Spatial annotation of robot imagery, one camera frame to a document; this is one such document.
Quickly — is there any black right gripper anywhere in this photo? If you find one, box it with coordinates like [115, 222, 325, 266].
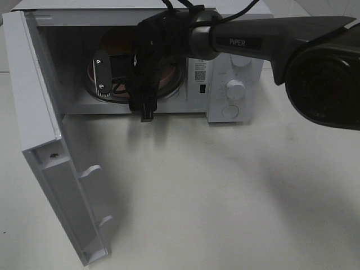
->
[93, 4, 205, 123]

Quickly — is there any pink round plate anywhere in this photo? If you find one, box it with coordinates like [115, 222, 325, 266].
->
[83, 55, 183, 104]

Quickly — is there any toy hamburger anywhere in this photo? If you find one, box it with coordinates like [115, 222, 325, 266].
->
[99, 26, 137, 55]

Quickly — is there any white microwave door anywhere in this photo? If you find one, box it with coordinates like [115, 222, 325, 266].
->
[3, 11, 111, 266]

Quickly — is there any round white door button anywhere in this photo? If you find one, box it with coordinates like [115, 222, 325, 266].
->
[222, 105, 240, 119]

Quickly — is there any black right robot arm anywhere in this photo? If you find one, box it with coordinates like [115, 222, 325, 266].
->
[93, 1, 359, 130]

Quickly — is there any glass microwave turntable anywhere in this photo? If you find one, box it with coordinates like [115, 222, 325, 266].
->
[82, 62, 187, 105]

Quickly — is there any white warning label sticker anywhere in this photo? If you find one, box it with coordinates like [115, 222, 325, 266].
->
[193, 60, 208, 83]

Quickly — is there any lower white microwave knob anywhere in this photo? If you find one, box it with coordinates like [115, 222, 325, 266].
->
[226, 79, 246, 100]

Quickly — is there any white microwave knob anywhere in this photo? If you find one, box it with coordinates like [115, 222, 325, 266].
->
[230, 55, 252, 67]
[226, 79, 246, 100]

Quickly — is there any upper white microwave knob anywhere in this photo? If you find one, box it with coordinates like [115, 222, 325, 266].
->
[230, 55, 252, 67]

